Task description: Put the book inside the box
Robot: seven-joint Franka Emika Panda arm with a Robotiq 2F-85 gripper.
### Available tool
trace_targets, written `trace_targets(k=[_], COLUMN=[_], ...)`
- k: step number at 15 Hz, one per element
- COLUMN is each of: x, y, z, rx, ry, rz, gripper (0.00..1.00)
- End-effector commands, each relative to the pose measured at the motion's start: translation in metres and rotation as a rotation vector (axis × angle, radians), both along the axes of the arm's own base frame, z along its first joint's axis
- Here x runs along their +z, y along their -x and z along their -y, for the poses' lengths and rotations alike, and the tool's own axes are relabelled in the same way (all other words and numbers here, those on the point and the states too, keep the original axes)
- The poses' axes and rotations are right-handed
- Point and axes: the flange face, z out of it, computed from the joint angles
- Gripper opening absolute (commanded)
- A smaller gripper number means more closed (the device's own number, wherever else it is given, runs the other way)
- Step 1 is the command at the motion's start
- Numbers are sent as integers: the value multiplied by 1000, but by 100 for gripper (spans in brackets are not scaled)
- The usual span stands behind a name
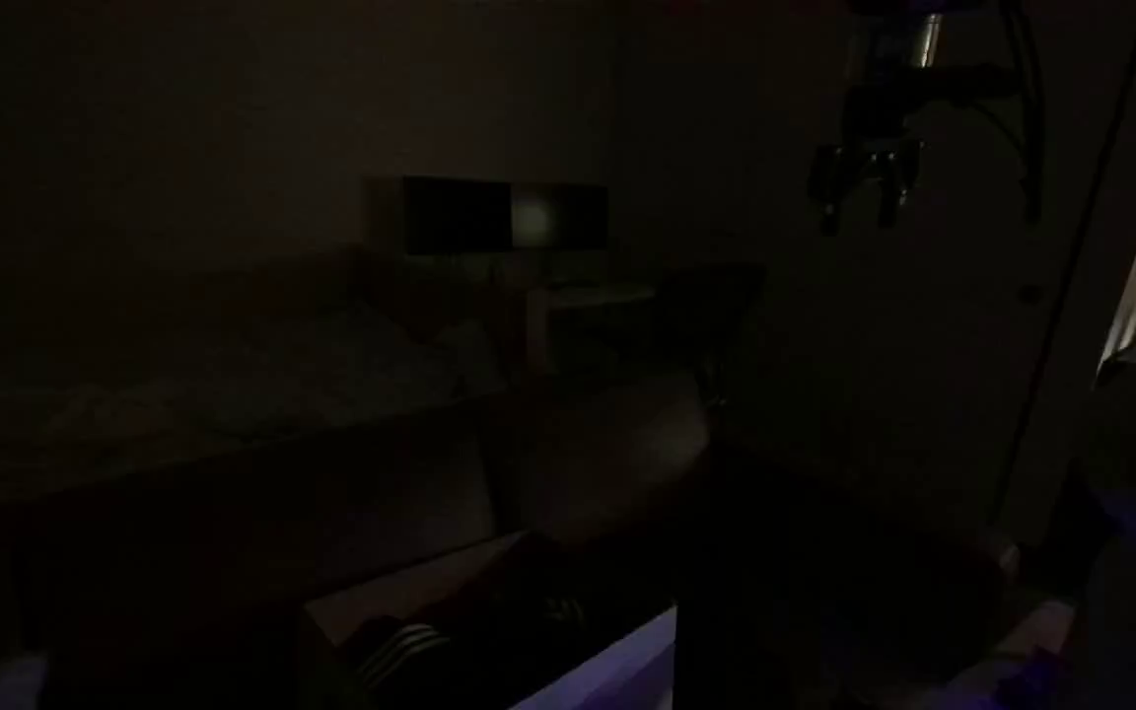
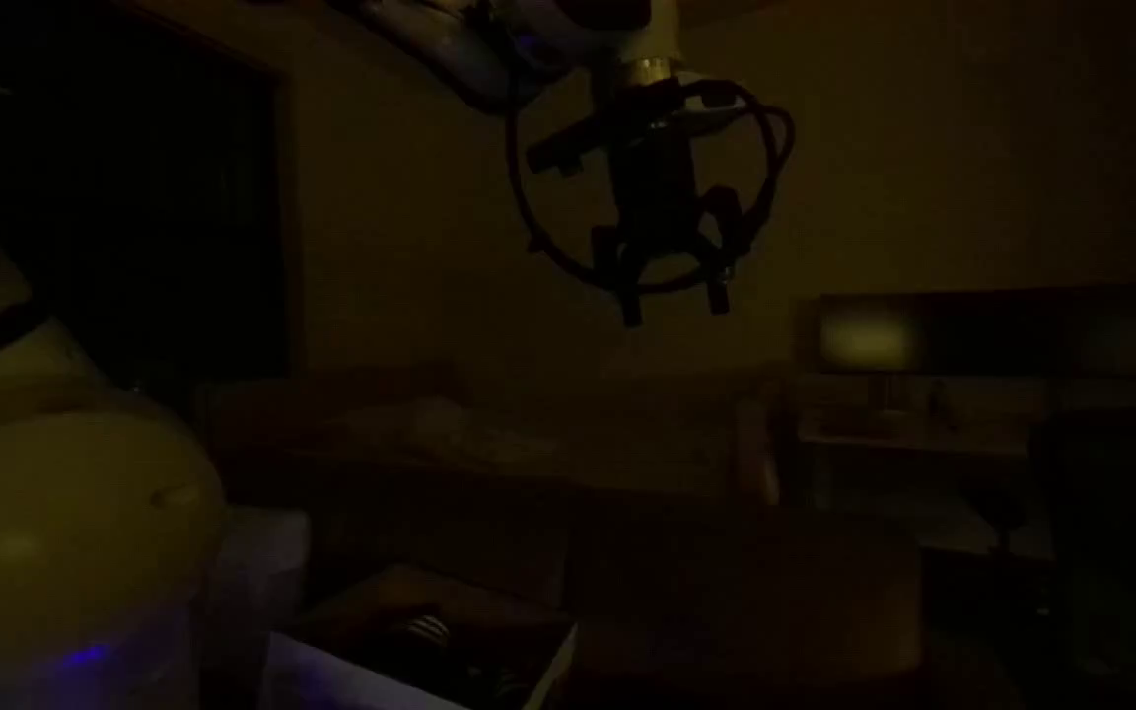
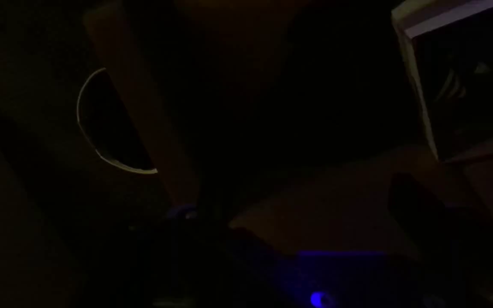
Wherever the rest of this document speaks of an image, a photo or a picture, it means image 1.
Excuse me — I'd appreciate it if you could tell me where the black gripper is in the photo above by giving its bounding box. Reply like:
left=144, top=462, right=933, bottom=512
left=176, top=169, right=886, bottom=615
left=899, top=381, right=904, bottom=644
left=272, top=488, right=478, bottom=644
left=807, top=57, right=994, bottom=239

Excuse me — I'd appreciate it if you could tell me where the open cardboard box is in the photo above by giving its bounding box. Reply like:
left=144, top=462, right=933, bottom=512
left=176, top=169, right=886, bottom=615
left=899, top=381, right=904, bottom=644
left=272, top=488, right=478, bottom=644
left=290, top=520, right=685, bottom=710

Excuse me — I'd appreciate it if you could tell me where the black office chair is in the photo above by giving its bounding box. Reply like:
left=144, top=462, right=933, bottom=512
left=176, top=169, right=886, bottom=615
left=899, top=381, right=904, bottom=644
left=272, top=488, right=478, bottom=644
left=645, top=256, right=774, bottom=427

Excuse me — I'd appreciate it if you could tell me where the wooden desk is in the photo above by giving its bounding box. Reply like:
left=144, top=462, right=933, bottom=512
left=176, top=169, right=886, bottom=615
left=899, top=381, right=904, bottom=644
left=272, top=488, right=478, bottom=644
left=520, top=274, right=666, bottom=385

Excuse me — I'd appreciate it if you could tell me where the grey ribbed object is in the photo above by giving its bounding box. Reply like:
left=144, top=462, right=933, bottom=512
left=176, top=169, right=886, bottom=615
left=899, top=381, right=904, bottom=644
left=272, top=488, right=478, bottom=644
left=351, top=617, right=459, bottom=694

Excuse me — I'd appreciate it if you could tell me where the dark door with handle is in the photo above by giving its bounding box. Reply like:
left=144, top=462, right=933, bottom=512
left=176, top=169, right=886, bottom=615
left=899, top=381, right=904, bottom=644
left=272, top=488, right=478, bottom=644
left=710, top=0, right=1136, bottom=557

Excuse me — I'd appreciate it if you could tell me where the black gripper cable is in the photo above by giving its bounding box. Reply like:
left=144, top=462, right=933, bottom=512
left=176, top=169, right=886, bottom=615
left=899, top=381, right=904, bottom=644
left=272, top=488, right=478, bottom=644
left=983, top=0, right=1049, bottom=227

